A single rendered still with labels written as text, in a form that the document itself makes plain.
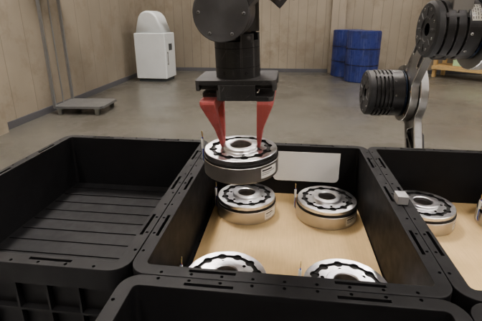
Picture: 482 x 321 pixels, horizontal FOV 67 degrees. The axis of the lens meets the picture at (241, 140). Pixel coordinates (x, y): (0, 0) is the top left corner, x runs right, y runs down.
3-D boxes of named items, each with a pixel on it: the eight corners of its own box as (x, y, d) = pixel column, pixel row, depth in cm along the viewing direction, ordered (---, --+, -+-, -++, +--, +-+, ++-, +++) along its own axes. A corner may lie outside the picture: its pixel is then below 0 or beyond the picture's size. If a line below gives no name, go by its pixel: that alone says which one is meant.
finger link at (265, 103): (273, 156, 47) (272, 84, 44) (219, 155, 48) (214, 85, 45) (276, 137, 53) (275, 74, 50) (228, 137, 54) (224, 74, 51)
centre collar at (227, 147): (227, 141, 53) (227, 137, 53) (260, 142, 53) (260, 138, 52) (219, 154, 49) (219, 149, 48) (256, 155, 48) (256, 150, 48)
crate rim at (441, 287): (210, 151, 73) (209, 140, 72) (364, 157, 69) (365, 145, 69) (128, 292, 35) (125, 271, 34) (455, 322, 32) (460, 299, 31)
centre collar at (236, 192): (233, 188, 67) (233, 185, 67) (260, 188, 67) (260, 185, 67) (232, 200, 62) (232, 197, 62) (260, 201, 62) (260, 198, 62)
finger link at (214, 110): (255, 156, 47) (254, 85, 44) (202, 155, 48) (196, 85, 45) (260, 137, 54) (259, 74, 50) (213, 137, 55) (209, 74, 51)
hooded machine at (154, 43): (177, 77, 758) (173, 11, 716) (168, 82, 704) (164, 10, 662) (147, 77, 765) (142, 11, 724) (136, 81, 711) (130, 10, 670)
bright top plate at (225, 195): (221, 184, 70) (221, 181, 70) (273, 185, 69) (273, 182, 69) (215, 210, 60) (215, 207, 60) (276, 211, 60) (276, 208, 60)
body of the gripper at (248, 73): (276, 94, 44) (276, 31, 42) (195, 95, 46) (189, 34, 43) (278, 83, 50) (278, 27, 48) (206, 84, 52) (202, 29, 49)
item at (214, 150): (213, 137, 56) (213, 134, 56) (279, 140, 55) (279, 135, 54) (196, 164, 47) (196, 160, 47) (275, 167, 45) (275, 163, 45)
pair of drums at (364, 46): (364, 73, 815) (369, 28, 784) (381, 83, 687) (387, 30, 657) (328, 73, 822) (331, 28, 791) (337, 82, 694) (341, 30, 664)
